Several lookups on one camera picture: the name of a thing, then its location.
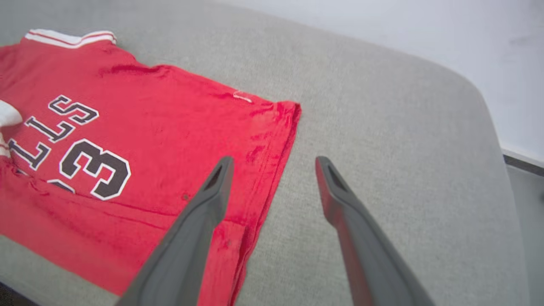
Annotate grey fabric sofa seat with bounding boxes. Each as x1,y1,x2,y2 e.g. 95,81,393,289
0,0,530,306

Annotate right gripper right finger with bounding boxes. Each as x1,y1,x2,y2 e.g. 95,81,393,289
315,156,434,306

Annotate red white basketball jersey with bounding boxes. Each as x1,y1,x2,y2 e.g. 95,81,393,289
0,29,302,306

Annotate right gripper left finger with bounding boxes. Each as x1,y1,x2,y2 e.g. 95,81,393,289
117,156,235,306

